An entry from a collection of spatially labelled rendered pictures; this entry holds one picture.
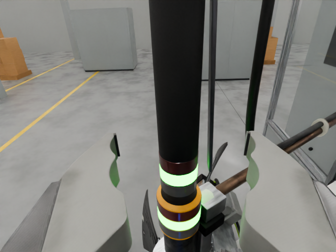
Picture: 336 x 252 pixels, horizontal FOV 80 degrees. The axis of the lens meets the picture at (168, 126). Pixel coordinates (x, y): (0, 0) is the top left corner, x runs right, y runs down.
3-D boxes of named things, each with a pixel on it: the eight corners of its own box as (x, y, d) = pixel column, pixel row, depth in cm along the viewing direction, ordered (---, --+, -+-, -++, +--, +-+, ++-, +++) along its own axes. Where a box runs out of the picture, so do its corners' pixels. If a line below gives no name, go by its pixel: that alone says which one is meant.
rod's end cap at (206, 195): (204, 197, 24) (205, 185, 24) (216, 208, 23) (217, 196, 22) (191, 205, 24) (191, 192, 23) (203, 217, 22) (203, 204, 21)
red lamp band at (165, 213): (183, 180, 23) (183, 172, 22) (210, 207, 20) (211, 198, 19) (149, 198, 21) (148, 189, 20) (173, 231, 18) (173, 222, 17)
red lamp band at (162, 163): (182, 146, 20) (182, 135, 19) (206, 164, 17) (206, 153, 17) (152, 159, 18) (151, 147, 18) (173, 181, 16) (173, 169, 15)
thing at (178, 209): (183, 199, 24) (183, 169, 22) (208, 226, 21) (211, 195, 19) (151, 217, 22) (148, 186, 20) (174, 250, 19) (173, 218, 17)
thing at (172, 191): (182, 167, 21) (182, 157, 20) (204, 186, 18) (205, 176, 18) (154, 180, 19) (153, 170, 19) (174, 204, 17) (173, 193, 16)
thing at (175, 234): (183, 196, 24) (183, 189, 23) (208, 224, 21) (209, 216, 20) (151, 214, 22) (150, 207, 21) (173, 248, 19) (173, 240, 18)
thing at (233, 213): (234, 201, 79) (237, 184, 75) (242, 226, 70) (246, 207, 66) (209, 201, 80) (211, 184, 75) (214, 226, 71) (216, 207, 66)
